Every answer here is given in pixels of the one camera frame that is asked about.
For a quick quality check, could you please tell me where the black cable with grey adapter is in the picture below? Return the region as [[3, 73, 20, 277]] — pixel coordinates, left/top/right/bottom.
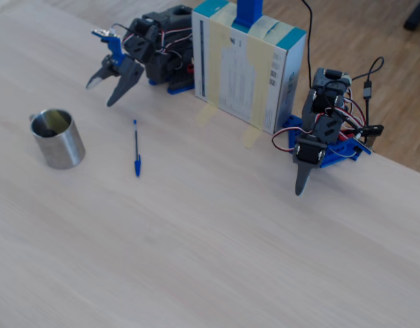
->
[[350, 56, 385, 144]]

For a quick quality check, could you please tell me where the red white black servo wire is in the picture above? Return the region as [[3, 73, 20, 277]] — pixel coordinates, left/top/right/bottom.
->
[[122, 26, 194, 69], [271, 126, 303, 154]]

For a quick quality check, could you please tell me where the blue camera pole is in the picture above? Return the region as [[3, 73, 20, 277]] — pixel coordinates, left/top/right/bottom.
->
[[231, 0, 264, 33]]

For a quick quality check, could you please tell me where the black plug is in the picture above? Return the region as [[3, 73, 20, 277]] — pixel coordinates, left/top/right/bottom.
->
[[358, 124, 384, 138]]

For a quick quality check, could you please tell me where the black chair foot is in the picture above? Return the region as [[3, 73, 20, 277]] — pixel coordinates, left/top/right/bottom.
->
[[404, 5, 420, 31]]

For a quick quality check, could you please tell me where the dark grey arm with camera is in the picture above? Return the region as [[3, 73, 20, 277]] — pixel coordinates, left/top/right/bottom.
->
[[122, 5, 197, 86]]

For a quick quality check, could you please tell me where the thin black camera cable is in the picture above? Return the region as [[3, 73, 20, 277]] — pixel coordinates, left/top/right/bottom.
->
[[112, 22, 136, 36]]

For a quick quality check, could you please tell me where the white and teal cardboard box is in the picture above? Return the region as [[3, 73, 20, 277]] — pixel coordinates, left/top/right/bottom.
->
[[192, 0, 307, 136]]

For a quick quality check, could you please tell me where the yellowish masking tape strip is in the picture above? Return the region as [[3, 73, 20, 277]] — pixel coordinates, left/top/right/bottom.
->
[[242, 15, 286, 150], [196, 1, 238, 129]]

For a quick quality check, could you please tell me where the camera board on blue mount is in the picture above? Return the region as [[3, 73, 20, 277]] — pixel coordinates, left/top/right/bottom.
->
[[90, 28, 126, 66]]

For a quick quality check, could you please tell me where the blue arm base plate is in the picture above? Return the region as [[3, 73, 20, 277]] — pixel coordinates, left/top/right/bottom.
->
[[287, 115, 372, 169], [148, 77, 196, 95]]

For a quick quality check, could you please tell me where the silver metal cup with handle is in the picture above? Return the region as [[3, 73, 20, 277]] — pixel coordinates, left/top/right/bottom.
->
[[29, 108, 86, 170]]

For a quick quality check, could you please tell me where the dark grey arm without camera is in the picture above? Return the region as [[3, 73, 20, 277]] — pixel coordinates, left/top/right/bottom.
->
[[300, 67, 354, 144]]

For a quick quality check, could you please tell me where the dark grey camera-carrying gripper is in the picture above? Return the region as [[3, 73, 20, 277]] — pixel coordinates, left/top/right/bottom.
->
[[86, 32, 155, 107]]

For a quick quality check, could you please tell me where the yellow highlighter with black cap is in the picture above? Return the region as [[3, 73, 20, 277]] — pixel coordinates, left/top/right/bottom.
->
[[38, 109, 68, 137]]

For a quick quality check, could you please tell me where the dark grey camera-less gripper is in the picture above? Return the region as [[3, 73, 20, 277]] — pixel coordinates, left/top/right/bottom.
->
[[293, 135, 328, 197]]

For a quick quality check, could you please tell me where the long black cable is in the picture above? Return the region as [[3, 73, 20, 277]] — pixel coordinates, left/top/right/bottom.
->
[[300, 0, 314, 90]]

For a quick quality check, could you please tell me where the blue capped ballpoint pen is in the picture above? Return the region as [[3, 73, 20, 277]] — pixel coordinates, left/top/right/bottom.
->
[[132, 119, 142, 178]]

